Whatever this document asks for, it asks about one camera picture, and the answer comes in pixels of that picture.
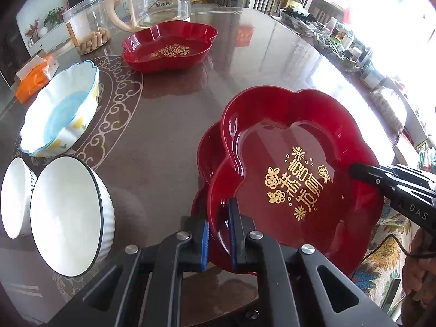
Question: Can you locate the small white bowl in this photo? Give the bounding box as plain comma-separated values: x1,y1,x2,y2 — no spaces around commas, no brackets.
0,157,38,240

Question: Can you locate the red flower plant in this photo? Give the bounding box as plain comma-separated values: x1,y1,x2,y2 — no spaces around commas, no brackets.
25,18,40,40

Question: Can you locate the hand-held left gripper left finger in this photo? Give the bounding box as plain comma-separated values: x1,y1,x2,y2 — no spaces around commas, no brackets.
48,215,210,327

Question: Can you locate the orange tissue pack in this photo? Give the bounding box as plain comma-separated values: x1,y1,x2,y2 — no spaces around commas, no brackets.
15,54,58,104

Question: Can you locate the scalloped lemon-print bowl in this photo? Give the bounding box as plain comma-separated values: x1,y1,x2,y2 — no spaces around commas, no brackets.
19,60,100,157

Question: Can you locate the row of small bottles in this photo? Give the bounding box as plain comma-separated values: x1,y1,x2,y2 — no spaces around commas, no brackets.
317,17,390,87

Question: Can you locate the large white ribbed bowl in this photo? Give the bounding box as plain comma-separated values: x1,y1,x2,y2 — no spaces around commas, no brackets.
30,156,116,277

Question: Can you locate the red flower-shaped plate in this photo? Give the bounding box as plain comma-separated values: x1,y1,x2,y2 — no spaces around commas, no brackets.
207,86,385,273
122,20,219,74
191,121,223,234

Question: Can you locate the person's right hand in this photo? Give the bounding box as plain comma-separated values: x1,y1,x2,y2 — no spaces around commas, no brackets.
401,226,436,310

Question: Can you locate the white TV cabinet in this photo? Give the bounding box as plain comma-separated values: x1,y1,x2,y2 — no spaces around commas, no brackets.
17,24,74,57

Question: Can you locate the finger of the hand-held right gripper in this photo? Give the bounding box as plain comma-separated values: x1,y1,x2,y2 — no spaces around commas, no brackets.
350,163,436,200

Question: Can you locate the green potted plant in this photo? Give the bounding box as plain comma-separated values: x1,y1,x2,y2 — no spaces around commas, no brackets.
44,6,67,27

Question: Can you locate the glass kettle with cream handle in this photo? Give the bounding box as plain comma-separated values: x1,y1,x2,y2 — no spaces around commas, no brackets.
104,0,193,33

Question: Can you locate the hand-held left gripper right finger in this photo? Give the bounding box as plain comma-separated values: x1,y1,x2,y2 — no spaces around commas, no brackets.
228,198,396,327

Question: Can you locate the black cable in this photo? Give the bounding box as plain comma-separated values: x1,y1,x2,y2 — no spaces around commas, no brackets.
352,233,414,276

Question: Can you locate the tray of dark clutter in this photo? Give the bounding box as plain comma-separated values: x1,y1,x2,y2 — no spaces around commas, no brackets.
278,6,329,37

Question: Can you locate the clear plastic jar of peanuts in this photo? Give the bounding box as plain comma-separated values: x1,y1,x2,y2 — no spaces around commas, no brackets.
62,0,112,56

